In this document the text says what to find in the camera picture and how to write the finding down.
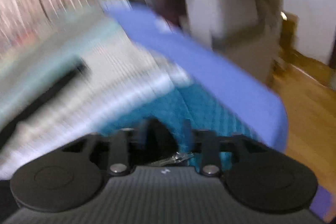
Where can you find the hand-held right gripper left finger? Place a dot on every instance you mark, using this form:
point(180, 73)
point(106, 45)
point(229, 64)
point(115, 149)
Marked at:
point(119, 148)

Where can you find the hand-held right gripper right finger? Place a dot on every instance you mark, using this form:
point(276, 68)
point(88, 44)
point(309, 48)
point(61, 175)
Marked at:
point(210, 148)

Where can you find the patterned teal bed sheet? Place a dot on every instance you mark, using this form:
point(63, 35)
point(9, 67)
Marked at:
point(126, 87)

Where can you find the purple mattress cover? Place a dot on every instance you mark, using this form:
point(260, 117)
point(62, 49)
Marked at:
point(210, 66)

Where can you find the cardboard box stack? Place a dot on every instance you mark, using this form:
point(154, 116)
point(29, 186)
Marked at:
point(231, 22)

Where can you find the brown cardboard box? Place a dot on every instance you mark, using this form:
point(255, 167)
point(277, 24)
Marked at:
point(288, 29)

